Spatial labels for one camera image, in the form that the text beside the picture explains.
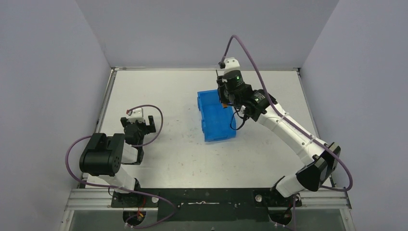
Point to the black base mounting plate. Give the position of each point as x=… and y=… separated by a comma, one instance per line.
x=213, y=212

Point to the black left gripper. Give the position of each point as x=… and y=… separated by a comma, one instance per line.
x=142, y=128

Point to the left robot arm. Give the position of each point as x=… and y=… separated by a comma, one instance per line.
x=104, y=156

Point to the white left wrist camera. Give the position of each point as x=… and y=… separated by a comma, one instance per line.
x=136, y=114

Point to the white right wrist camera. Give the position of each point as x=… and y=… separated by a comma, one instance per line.
x=231, y=64

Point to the blue plastic bin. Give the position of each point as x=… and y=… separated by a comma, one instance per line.
x=217, y=122

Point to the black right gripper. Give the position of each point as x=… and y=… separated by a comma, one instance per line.
x=220, y=90

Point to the aluminium frame rail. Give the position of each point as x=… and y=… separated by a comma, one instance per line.
x=101, y=199

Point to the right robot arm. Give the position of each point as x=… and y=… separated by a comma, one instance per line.
x=318, y=157

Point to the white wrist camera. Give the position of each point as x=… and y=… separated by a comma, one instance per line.
x=136, y=114
x=231, y=64

